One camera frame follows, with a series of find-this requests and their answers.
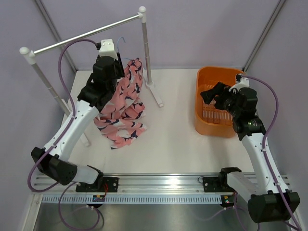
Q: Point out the black mount plate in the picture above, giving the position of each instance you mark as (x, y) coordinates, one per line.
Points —
(212, 184)
(102, 184)

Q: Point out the black left mount plate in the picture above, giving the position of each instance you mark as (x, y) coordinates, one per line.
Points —
(102, 184)

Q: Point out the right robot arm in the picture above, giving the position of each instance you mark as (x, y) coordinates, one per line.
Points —
(271, 199)

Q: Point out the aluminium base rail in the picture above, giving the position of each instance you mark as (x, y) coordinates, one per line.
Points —
(142, 183)

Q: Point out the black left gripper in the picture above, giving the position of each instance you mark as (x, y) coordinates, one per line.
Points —
(121, 74)

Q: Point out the white slotted cable duct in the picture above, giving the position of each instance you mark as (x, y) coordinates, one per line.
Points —
(134, 199)

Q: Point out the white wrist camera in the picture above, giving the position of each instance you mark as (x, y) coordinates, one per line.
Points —
(241, 82)
(106, 47)

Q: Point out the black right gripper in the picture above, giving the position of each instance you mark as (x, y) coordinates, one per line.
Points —
(219, 89)

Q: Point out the orange plastic basket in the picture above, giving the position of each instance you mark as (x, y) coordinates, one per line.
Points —
(209, 120)

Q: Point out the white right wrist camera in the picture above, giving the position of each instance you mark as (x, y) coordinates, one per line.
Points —
(241, 82)

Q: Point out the light blue wire hanger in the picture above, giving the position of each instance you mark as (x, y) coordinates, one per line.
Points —
(118, 48)

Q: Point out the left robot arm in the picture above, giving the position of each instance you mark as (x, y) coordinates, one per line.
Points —
(53, 159)

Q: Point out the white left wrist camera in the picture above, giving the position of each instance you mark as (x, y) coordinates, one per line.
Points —
(106, 47)

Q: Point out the white and silver clothes rack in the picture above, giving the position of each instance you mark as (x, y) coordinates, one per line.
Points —
(30, 56)

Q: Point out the pink patterned shorts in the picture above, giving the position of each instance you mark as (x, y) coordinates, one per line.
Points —
(119, 121)

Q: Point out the black right mount plate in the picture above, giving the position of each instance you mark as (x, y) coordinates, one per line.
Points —
(212, 184)

